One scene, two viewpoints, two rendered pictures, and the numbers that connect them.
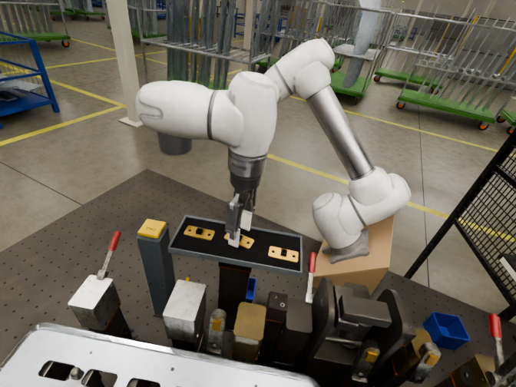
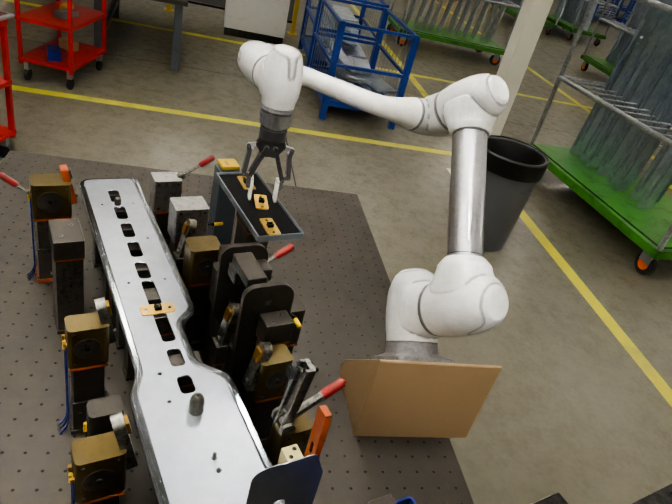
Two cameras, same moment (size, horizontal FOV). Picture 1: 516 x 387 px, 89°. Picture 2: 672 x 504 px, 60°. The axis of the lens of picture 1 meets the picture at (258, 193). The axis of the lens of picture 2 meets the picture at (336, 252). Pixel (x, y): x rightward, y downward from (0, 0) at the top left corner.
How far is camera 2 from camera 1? 134 cm
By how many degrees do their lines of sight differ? 42
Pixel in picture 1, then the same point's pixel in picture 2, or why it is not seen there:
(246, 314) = (206, 240)
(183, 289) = (195, 200)
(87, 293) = (163, 175)
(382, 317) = (247, 273)
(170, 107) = (244, 53)
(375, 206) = (437, 298)
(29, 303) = not seen: hidden behind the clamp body
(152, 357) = (148, 227)
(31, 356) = (115, 184)
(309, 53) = (465, 84)
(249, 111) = (265, 67)
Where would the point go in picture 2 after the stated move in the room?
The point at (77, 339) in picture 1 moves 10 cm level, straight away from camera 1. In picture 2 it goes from (137, 195) to (147, 182)
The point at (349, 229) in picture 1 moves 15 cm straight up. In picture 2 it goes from (403, 315) to (419, 273)
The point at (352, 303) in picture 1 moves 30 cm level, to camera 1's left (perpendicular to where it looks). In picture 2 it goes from (246, 257) to (204, 196)
